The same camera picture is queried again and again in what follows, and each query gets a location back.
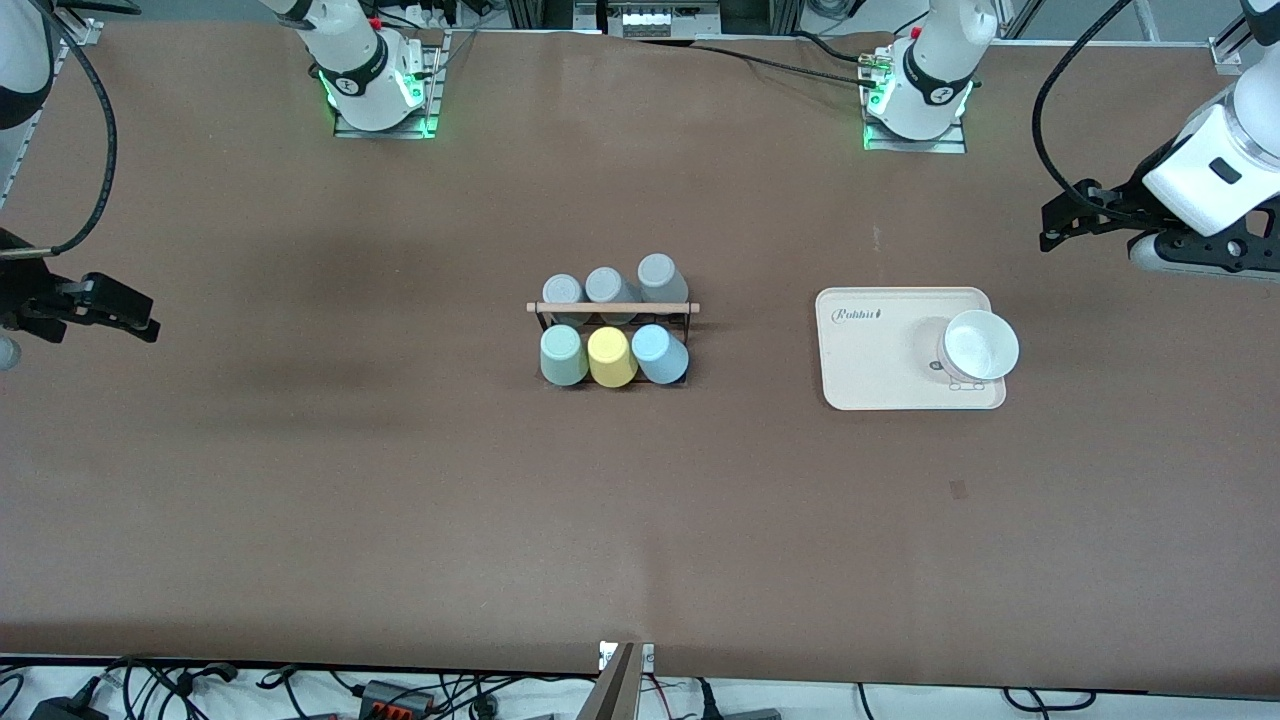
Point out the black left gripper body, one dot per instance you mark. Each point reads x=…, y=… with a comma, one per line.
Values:
x=1131, y=198

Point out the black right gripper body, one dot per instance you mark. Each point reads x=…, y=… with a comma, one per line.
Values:
x=22, y=297

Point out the light blue plastic cup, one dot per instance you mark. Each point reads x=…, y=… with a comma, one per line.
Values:
x=660, y=355

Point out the pale green plastic cup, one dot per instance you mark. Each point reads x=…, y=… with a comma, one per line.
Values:
x=563, y=355

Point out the white bowl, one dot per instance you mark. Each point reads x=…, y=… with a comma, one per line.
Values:
x=980, y=345

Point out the beige rectangular tray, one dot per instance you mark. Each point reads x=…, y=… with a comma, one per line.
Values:
x=860, y=390

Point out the black power adapter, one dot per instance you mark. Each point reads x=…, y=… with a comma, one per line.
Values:
x=65, y=710

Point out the grey plastic cup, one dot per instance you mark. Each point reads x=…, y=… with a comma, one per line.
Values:
x=562, y=288
x=660, y=272
x=605, y=283

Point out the power strip with plugs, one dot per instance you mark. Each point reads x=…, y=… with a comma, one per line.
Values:
x=440, y=15

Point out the white electronics box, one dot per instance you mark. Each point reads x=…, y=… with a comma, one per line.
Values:
x=650, y=20

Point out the black terminal block orange levers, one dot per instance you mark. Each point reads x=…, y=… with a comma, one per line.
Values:
x=395, y=698

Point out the yellow plastic cup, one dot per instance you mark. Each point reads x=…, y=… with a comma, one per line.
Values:
x=611, y=357

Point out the black plug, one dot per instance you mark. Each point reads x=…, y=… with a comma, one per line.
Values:
x=740, y=714

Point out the grey angled beam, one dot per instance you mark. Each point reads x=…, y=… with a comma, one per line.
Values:
x=612, y=695

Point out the aluminium frame rail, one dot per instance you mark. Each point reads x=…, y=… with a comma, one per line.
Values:
x=1228, y=48
x=80, y=30

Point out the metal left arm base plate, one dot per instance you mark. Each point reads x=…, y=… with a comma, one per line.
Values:
x=915, y=147

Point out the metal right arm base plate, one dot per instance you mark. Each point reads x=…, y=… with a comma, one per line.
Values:
x=385, y=133

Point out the black frame post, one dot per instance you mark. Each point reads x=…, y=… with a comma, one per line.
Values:
x=540, y=12
x=760, y=15

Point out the small white bracket plate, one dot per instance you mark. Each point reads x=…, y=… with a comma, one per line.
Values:
x=645, y=656

